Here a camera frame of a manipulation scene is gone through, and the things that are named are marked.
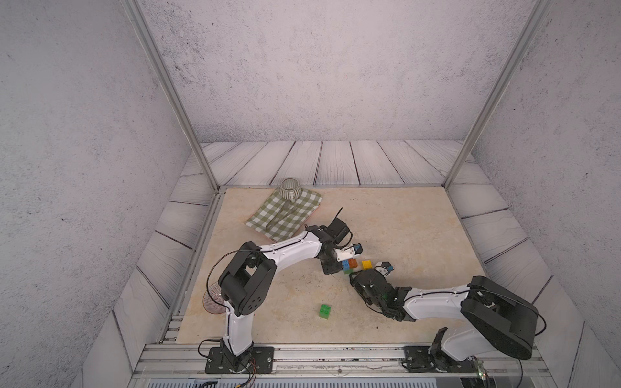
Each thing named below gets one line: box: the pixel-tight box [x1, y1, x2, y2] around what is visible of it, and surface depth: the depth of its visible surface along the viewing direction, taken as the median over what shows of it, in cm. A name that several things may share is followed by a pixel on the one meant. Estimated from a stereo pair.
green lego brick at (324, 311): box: [318, 303, 332, 321], surface depth 82 cm
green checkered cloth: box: [245, 187, 323, 244], surface depth 113 cm
